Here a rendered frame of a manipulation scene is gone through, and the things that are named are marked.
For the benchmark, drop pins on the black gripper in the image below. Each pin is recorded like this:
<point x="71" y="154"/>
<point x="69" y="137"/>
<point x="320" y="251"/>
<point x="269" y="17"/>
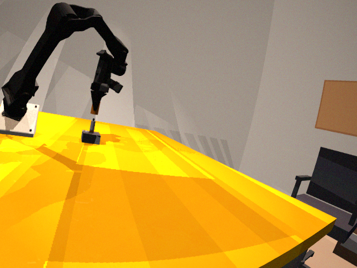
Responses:
<point x="99" y="86"/>

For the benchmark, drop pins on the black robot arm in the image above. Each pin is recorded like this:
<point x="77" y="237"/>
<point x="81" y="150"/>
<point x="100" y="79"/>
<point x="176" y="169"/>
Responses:
<point x="62" y="21"/>

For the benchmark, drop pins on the orange cylinder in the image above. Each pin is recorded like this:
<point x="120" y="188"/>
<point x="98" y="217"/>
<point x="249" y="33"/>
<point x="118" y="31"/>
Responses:
<point x="95" y="112"/>

